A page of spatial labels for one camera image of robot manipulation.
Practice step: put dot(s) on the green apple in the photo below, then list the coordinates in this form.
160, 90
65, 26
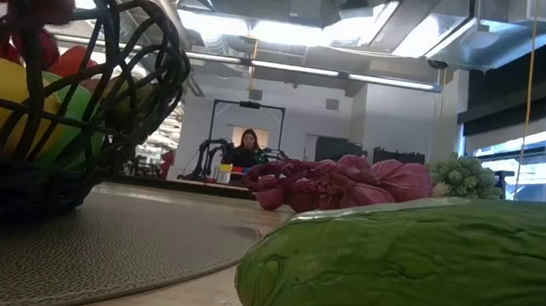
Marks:
73, 114

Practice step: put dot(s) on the dark woven wicker basket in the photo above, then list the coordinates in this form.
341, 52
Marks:
23, 189

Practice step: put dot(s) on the small green cucumber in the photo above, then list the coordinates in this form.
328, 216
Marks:
126, 109

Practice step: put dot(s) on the black background monitor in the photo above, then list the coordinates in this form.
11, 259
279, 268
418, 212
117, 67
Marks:
339, 147
398, 156

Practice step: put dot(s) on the long ceiling tube light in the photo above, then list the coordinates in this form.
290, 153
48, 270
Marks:
291, 68

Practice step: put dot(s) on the red background object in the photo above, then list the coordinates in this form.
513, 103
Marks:
167, 163

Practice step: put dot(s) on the person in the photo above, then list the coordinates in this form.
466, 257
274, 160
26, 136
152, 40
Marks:
247, 153

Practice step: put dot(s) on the dark red long pepper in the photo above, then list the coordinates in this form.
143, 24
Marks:
73, 61

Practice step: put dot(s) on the black background robot arm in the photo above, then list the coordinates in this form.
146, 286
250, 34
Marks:
205, 156

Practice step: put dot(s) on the large green cucumber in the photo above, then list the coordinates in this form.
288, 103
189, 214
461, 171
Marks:
417, 272

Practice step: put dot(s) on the purple grape bunch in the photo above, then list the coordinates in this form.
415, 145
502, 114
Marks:
350, 185

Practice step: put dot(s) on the black background rig frame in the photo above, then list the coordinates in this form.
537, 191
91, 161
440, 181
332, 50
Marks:
248, 104

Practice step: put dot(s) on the round grey placemat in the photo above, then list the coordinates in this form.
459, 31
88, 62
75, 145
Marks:
118, 243

